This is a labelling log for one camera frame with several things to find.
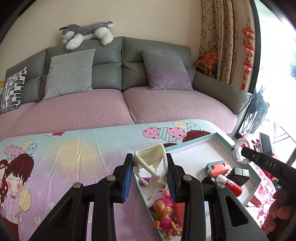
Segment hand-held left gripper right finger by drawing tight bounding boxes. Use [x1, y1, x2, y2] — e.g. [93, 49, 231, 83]
[165, 153, 270, 241]

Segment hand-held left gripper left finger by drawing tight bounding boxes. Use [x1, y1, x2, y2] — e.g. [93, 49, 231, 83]
[40, 153, 134, 241]

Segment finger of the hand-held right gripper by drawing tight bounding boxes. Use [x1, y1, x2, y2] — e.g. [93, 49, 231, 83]
[240, 146, 264, 164]

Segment white round plastic device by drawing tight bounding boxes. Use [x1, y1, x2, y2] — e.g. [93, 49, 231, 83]
[231, 138, 250, 164]

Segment black power adapter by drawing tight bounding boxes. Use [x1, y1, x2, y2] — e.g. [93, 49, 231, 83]
[227, 167, 251, 187]

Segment pink toy pup figure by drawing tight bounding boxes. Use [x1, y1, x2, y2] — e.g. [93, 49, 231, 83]
[149, 198, 183, 240]

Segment white plastic clip holder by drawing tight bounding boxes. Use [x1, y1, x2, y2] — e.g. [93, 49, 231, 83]
[134, 143, 168, 201]

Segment red white glue bottle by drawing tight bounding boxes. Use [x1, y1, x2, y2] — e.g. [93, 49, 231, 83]
[216, 174, 244, 197]

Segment orange and blue toy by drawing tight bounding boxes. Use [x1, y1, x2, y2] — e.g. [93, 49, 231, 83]
[205, 160, 230, 178]

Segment teal shallow cardboard tray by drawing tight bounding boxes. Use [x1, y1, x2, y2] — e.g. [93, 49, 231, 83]
[133, 133, 259, 241]

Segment person's right hand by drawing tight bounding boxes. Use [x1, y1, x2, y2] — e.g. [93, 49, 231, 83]
[261, 189, 295, 236]

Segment smartphone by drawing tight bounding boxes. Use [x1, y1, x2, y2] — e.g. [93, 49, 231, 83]
[259, 132, 273, 156]

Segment red round stool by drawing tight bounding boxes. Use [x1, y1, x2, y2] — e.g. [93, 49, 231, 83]
[242, 133, 281, 163]

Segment dark metal rack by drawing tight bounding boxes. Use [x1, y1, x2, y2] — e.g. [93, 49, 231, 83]
[245, 86, 270, 130]

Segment red hanging decoration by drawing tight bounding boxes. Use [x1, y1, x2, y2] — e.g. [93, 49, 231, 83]
[240, 20, 255, 91]

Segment orange backpack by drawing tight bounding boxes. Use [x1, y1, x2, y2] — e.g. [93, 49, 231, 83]
[193, 50, 219, 79]

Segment grey sofa with pink covers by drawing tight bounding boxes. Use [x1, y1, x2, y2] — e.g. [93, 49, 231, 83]
[0, 36, 253, 142]

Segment grey and purple cushion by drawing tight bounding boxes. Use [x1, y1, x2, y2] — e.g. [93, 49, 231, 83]
[140, 49, 193, 91]

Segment plain grey cushion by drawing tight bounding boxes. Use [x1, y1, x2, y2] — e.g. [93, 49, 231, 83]
[42, 49, 96, 101]

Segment beige patterned curtain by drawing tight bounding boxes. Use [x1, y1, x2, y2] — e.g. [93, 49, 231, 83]
[198, 0, 240, 85]

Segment black white patterned cushion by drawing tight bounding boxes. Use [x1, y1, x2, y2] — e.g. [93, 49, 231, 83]
[0, 67, 28, 114]

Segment grey white plush husky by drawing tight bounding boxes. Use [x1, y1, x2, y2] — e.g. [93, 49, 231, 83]
[59, 21, 115, 51]

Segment black sliding door frame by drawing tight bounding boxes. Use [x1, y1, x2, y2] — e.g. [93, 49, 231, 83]
[231, 0, 263, 139]

